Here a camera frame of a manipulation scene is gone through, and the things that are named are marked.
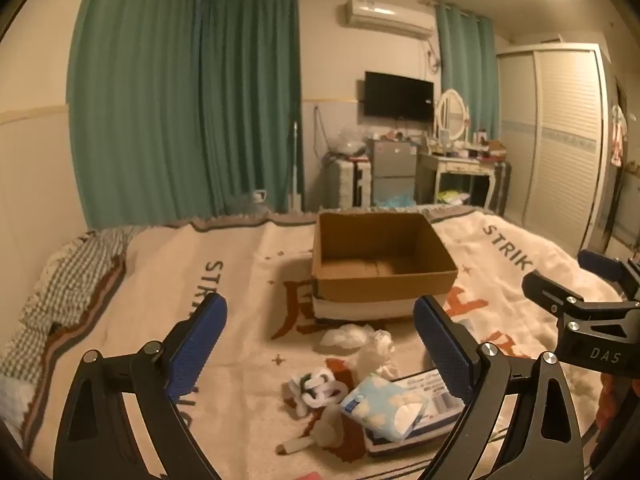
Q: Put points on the printed cream blanket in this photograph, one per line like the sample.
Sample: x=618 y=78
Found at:
x=240 y=280

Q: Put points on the white suitcase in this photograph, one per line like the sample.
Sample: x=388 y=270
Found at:
x=352 y=182

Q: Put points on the green curtain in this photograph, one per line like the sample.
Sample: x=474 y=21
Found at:
x=467 y=65
x=135 y=100
x=250 y=100

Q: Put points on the green and white bag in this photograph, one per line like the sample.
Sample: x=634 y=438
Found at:
x=452 y=196

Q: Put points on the grey mini fridge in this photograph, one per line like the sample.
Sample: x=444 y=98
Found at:
x=395 y=170

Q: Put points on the white box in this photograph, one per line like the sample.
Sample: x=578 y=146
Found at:
x=430 y=417

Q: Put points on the white louvred wardrobe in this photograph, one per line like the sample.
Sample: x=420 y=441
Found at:
x=560 y=145

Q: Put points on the checked bedsheet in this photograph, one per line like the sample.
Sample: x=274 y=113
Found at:
x=65 y=285

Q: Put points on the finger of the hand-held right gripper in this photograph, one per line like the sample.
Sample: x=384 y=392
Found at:
x=600 y=262
x=547 y=292

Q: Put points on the white oval vanity mirror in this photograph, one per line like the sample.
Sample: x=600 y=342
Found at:
x=452 y=115

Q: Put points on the hanging clothes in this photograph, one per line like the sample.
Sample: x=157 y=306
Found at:
x=618 y=135

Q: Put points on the blue plastic bag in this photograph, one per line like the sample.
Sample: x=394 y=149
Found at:
x=396 y=201

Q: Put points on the blue and white tissue pack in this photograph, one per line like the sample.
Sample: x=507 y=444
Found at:
x=385 y=405

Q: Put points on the dark suitcase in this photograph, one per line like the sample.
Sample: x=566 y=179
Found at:
x=504 y=185

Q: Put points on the white stick mop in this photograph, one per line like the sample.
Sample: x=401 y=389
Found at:
x=296 y=170

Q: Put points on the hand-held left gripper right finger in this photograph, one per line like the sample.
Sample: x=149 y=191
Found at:
x=442 y=352

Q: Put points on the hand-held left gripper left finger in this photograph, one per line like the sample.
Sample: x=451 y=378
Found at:
x=197 y=345

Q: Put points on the brown cardboard box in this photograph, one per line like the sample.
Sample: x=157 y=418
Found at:
x=380 y=255

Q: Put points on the white dressing table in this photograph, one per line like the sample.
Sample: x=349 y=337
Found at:
x=462 y=165

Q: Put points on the white air conditioner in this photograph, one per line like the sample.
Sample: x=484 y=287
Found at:
x=387 y=17

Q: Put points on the black wall television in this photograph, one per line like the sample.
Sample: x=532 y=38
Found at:
x=399 y=96

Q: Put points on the clear water jug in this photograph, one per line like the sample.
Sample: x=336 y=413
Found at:
x=256 y=199

